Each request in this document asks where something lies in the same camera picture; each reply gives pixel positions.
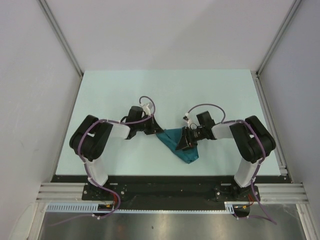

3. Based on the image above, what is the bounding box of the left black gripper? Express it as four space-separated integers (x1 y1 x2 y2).
135 114 164 135

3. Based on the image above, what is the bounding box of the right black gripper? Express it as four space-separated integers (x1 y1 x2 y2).
175 126 206 151

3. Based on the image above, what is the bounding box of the teal satin napkin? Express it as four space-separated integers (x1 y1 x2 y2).
156 128 199 164

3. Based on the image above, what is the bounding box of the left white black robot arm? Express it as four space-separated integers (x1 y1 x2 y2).
69 102 164 200

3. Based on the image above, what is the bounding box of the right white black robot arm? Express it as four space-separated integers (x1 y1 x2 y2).
175 111 276 201

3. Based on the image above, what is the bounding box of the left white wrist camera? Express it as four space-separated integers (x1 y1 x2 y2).
140 102 154 116

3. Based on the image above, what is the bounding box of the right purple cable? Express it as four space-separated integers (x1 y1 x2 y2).
186 102 278 225

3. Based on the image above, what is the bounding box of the purple cable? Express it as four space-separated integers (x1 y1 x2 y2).
186 102 278 225
78 95 157 188

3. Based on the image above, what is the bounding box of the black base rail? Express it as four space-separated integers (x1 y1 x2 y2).
51 175 291 217

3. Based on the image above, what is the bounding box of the white slotted cable duct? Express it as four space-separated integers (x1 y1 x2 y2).
46 202 249 215

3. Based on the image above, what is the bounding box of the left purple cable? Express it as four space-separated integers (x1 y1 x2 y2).
78 95 157 188

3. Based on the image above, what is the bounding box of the right aluminium frame post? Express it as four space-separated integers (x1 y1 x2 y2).
256 0 303 76

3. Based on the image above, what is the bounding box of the aluminium frame post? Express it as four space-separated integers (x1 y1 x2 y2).
256 0 303 76
37 0 85 77

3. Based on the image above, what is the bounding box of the aluminium extrusion rail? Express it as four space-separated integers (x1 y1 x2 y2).
253 71 320 240

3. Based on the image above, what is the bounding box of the left aluminium frame post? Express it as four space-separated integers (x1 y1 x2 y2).
37 0 85 77

